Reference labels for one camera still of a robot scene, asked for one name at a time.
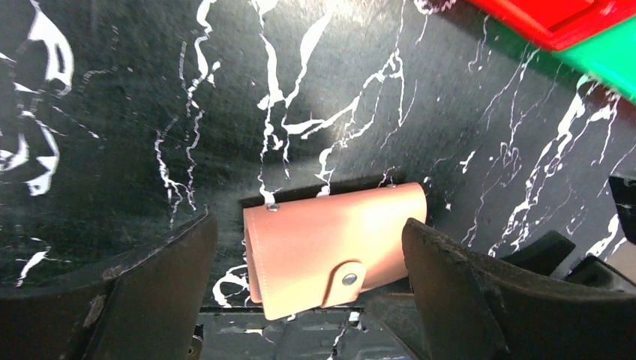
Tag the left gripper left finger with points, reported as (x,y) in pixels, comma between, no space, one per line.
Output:
(140,304)

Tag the red bin with orange card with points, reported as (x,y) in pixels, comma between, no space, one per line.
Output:
(557,25)

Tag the pink leather card holder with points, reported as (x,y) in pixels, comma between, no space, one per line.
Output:
(325,251)

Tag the green plastic bin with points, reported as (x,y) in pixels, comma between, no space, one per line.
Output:
(608,57)

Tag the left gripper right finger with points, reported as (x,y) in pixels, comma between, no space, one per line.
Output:
(474,306)

